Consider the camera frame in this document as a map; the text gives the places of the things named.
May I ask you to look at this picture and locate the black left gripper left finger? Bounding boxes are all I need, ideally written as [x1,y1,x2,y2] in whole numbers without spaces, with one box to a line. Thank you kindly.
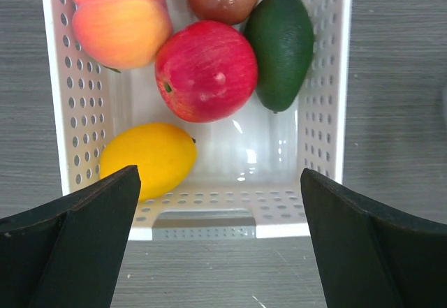
[1,166,141,307]

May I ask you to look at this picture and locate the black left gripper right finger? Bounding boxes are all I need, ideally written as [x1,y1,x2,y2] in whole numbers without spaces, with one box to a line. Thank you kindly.
[300,168,446,307]

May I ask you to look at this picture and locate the yellow lemon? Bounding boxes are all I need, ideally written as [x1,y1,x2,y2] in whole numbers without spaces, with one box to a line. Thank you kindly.
[100,122,198,202]

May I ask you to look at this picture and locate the red apple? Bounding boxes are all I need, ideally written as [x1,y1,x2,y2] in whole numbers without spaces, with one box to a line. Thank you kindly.
[154,20,258,123]

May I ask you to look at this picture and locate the dark green avocado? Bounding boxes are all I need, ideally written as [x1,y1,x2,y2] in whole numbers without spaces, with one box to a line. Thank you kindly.
[243,0,315,113]

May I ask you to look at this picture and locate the white perforated plastic basket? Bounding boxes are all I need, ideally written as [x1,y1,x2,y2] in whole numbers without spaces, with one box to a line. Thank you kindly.
[43,0,352,241]

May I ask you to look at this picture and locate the peach fruit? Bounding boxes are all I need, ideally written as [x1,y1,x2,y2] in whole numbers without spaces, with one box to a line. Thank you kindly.
[71,0,173,69]

